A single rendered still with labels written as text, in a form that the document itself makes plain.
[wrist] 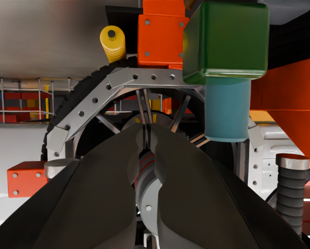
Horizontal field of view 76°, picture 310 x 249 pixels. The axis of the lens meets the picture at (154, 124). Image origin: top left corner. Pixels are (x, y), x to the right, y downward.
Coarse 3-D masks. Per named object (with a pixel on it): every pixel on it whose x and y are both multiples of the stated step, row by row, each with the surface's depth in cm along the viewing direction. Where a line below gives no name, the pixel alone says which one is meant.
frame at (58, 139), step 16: (112, 80) 46; (128, 80) 47; (144, 80) 48; (160, 80) 48; (176, 80) 49; (96, 96) 47; (112, 96) 51; (80, 112) 50; (96, 112) 51; (64, 128) 46; (80, 128) 51; (256, 128) 52; (48, 144) 46; (64, 144) 46; (240, 144) 57; (256, 144) 52; (48, 160) 46; (240, 160) 57; (256, 160) 53; (240, 176) 57; (256, 176) 53; (256, 192) 54
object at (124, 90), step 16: (128, 96) 75; (144, 96) 58; (176, 96) 73; (192, 96) 60; (192, 112) 81; (112, 128) 58; (176, 128) 60; (80, 144) 59; (208, 144) 81; (224, 144) 66; (224, 160) 67
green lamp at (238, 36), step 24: (216, 0) 10; (192, 24) 11; (216, 24) 10; (240, 24) 10; (264, 24) 10; (192, 48) 11; (216, 48) 10; (240, 48) 10; (264, 48) 11; (192, 72) 12; (216, 72) 10; (240, 72) 11; (264, 72) 11
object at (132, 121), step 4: (152, 112) 97; (156, 112) 97; (136, 116) 96; (152, 116) 97; (156, 116) 97; (160, 116) 98; (164, 116) 98; (132, 120) 96; (140, 120) 97; (156, 120) 98; (160, 120) 98; (164, 120) 98; (168, 120) 98; (172, 120) 98; (128, 124) 96; (132, 124) 96; (160, 124) 98; (164, 124) 98; (168, 124) 98; (124, 128) 96; (168, 128) 99
